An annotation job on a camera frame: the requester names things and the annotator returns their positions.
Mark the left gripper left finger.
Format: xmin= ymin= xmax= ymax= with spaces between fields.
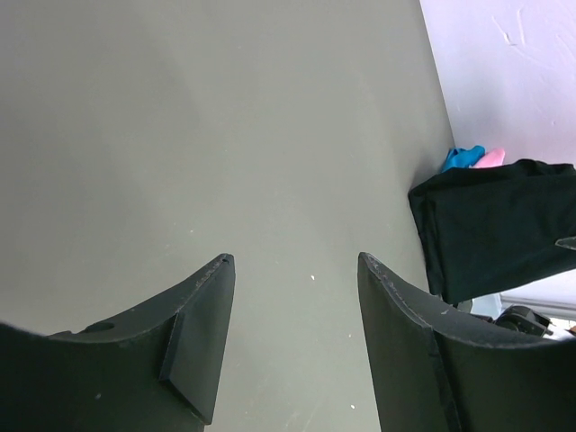
xmin=1 ymin=254 xmax=235 ymax=431

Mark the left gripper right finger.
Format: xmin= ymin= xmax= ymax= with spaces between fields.
xmin=357 ymin=252 xmax=575 ymax=431

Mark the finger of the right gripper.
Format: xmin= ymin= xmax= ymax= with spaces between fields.
xmin=554 ymin=236 xmax=576 ymax=250

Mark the black t shirt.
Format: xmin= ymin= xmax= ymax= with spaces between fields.
xmin=408 ymin=159 xmax=575 ymax=304

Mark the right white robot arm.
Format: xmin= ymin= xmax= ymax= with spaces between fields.
xmin=461 ymin=232 xmax=575 ymax=339

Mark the folded pink t shirt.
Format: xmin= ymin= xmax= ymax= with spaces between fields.
xmin=472 ymin=148 xmax=506 ymax=169

